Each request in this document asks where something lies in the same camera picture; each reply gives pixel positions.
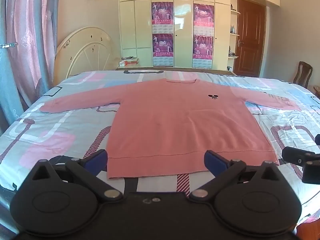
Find brown wooden door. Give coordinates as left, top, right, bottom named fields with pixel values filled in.
left=234, top=0, right=266, bottom=78

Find stack of books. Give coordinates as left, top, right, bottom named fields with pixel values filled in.
left=119, top=56, right=139, bottom=68

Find pink sheer curtain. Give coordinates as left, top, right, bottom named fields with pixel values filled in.
left=6, top=0, right=60, bottom=110

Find wooden chair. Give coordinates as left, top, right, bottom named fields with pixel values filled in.
left=293, top=61, right=313, bottom=88

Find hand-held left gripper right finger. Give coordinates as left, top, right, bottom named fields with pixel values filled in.
left=189, top=150, right=288, bottom=202

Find wooden headboard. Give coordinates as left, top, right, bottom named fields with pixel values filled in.
left=116, top=66, right=237, bottom=77

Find cream corner shelves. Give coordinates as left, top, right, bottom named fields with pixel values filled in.
left=229, top=4, right=240, bottom=59

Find cream round headboard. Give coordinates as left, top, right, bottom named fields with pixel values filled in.
left=54, top=26, right=122, bottom=79

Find pink long-sleeved sweater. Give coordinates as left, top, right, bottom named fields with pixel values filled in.
left=40, top=78, right=303, bottom=180

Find purple wall poster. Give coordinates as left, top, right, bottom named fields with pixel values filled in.
left=192, top=35, right=214, bottom=68
left=152, top=33, right=174, bottom=67
left=151, top=2, right=174, bottom=33
left=193, top=3, right=215, bottom=36

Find cream wardrobe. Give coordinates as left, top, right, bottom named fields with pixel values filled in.
left=117, top=0, right=280, bottom=72

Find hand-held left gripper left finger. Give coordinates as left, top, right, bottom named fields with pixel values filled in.
left=32, top=149, right=124, bottom=203

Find pink and blue curtain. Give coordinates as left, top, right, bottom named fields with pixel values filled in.
left=0, top=0, right=54, bottom=137

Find bed with patterned sheet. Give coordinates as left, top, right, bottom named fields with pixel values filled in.
left=0, top=69, right=320, bottom=230

